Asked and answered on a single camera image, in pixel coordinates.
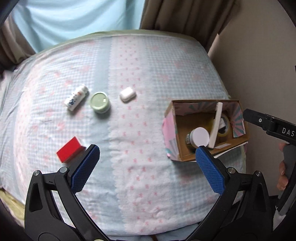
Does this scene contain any yellow tape roll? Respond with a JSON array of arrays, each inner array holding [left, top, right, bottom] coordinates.
[[216, 114, 232, 143]]

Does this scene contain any white remote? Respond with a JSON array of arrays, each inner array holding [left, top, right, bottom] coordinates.
[[208, 102, 223, 149]]

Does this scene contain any red small box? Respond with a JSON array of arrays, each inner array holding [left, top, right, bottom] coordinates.
[[56, 137, 85, 163]]

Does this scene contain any green jar white lid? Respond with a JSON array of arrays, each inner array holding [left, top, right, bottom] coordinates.
[[186, 127, 209, 149]]

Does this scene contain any white pill bottle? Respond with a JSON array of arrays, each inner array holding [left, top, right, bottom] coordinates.
[[64, 85, 89, 111]]

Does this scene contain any pale green cream jar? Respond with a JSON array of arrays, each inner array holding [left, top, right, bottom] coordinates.
[[90, 92, 111, 114]]

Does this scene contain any white earbuds case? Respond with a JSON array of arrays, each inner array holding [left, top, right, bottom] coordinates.
[[119, 87, 137, 102]]

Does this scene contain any person's right hand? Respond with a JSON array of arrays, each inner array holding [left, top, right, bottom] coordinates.
[[276, 142, 290, 191]]

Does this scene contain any open cardboard box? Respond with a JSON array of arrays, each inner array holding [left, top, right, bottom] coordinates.
[[163, 100, 249, 162]]

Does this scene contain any brown right curtain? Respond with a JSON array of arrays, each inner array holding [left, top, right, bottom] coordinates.
[[140, 0, 240, 51]]

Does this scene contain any brown curtain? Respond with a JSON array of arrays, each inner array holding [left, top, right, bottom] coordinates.
[[140, 0, 240, 51], [1, 15, 36, 72]]

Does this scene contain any checkered floral bed cover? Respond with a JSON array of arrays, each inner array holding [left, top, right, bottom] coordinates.
[[0, 34, 247, 237]]

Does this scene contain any green mattress pad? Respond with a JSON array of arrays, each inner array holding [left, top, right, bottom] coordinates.
[[30, 30, 228, 102]]

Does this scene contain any brown left curtain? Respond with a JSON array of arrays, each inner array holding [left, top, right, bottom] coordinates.
[[1, 15, 36, 72]]

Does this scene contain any light blue hanging sheet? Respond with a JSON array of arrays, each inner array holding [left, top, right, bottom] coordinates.
[[11, 0, 144, 53]]

